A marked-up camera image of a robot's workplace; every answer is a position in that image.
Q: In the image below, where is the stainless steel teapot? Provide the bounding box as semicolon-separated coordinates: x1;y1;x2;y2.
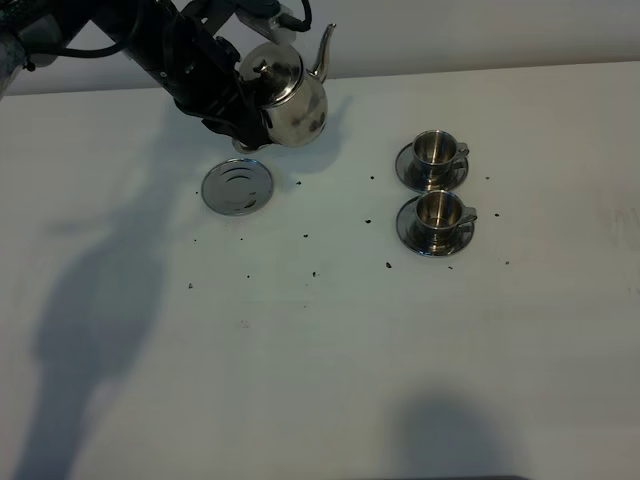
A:
239;23;336;147

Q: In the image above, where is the far stainless steel saucer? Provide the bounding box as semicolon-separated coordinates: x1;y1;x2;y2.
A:
395;144;469;193

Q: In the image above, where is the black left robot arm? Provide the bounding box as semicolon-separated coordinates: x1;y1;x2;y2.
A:
1;1;272;149

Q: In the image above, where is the round steel teapot tray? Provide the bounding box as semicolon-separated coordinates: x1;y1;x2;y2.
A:
200;158;274;216

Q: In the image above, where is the far stainless steel teacup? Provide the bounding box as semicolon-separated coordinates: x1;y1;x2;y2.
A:
410;130;469;179

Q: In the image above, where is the near stainless steel teacup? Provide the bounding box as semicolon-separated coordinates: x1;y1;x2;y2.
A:
412;190;478;241

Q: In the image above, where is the stainless steel saucer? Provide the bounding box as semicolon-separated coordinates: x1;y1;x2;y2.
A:
396;196;475;257
395;144;469;193

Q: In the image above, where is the near stainless steel saucer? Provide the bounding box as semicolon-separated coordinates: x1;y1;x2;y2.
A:
396;196;475;257

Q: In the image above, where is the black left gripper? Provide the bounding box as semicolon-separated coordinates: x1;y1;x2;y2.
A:
125;1;272;148

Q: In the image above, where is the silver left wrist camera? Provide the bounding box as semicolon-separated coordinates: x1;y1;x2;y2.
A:
236;0;296;44

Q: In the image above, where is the stainless steel teacup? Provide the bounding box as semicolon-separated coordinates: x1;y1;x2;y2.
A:
412;190;478;241
410;130;469;179

